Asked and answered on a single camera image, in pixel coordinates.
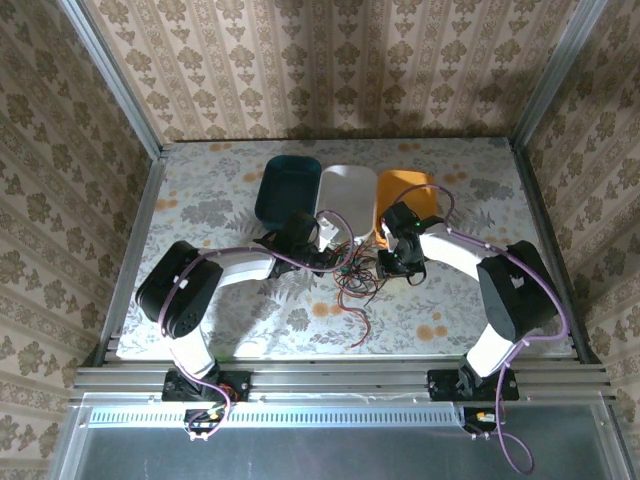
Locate black connector box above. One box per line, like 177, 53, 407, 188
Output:
461, 405, 507, 442
183, 406, 232, 442

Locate thin red cable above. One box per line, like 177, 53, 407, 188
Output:
335, 269, 361, 314
343, 238, 369, 264
337, 279, 374, 350

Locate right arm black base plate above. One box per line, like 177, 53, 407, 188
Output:
426, 368, 521, 403

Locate aluminium frame rail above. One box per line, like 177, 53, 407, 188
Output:
73, 360, 612, 402

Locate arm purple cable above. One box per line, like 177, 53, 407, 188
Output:
387, 183, 572, 475
157, 209, 357, 442

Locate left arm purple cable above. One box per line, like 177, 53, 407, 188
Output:
157, 209, 357, 442

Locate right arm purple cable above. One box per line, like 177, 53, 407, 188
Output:
387, 183, 572, 475

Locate slotted grey cable duct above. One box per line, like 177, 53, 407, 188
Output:
86, 402, 469, 430

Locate thin black cable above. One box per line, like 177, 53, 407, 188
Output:
344, 239, 387, 309

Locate white plastic bin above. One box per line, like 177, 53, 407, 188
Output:
314, 164, 378, 241

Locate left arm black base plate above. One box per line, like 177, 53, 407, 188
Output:
161, 368, 252, 404

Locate aluminium frame post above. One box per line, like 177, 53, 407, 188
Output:
512, 0, 610, 147
58, 0, 167, 158

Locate thin green cable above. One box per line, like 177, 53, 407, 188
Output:
333, 257, 372, 294

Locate teal plastic bin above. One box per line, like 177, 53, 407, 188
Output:
253, 154, 323, 234

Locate orange plastic bin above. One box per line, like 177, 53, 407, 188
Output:
374, 169, 442, 249

